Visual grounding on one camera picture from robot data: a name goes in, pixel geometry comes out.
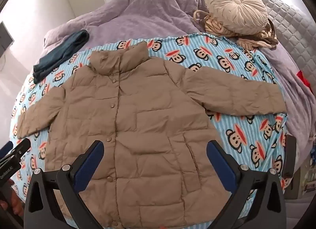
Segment red cloth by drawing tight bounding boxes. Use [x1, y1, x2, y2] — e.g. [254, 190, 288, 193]
[296, 70, 312, 88]

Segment purple duvet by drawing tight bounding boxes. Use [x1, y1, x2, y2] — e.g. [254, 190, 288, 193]
[43, 0, 316, 147]

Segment beige patterned cloth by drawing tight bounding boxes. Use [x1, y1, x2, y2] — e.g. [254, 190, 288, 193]
[193, 9, 279, 50]

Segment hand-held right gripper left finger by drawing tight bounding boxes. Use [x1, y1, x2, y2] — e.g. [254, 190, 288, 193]
[23, 141, 104, 229]

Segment tan puffer jacket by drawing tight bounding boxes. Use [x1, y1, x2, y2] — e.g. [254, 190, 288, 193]
[17, 41, 287, 229]

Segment monkey print striped blanket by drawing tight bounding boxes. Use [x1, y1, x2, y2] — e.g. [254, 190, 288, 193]
[8, 32, 290, 229]

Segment grey monitor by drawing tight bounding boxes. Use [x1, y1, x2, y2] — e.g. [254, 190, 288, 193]
[0, 21, 15, 57]

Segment black flat device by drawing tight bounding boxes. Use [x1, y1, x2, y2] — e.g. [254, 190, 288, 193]
[281, 135, 297, 179]

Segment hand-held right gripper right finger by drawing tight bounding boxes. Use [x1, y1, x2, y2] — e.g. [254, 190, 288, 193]
[207, 140, 287, 229]

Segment round beige pleated cushion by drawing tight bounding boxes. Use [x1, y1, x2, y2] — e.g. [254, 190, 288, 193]
[205, 0, 268, 36]

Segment stickered box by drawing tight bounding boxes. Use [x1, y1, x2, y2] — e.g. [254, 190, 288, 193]
[294, 157, 316, 200]

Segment person's left hand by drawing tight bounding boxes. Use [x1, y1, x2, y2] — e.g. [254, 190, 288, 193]
[0, 180, 25, 217]

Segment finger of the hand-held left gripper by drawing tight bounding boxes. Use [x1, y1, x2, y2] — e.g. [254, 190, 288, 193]
[9, 138, 32, 158]
[0, 141, 14, 157]

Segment grey quilted headboard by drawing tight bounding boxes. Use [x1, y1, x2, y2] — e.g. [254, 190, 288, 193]
[244, 0, 316, 88]

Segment dark teal folded pants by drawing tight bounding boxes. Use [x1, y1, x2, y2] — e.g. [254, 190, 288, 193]
[33, 30, 90, 84]

